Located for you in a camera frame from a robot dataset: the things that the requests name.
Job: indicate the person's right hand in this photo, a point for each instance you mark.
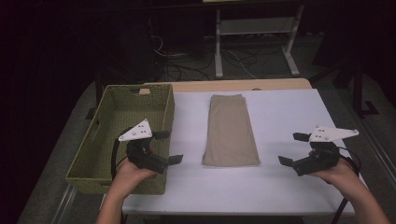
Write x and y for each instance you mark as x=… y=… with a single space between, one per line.
x=339 y=174

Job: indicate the white board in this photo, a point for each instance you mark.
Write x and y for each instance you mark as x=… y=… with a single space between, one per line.
x=286 y=109

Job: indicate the dark floor stand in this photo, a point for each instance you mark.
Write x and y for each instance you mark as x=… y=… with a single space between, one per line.
x=358 y=87

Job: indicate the person's left hand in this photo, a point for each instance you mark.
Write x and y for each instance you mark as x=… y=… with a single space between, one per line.
x=127 y=174

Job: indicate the beige cloth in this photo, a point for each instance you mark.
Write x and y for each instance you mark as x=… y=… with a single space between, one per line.
x=230 y=130

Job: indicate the grey metal stand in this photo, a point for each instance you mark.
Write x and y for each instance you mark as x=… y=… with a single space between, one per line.
x=255 y=26

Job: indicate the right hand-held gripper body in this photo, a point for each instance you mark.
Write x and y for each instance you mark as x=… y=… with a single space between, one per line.
x=320 y=157

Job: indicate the green woven basket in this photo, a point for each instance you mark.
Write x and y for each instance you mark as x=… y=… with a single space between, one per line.
x=124 y=105

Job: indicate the wooden table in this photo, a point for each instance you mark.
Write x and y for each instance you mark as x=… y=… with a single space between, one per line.
x=233 y=84

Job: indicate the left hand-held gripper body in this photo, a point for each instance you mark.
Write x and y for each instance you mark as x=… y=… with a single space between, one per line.
x=144 y=157

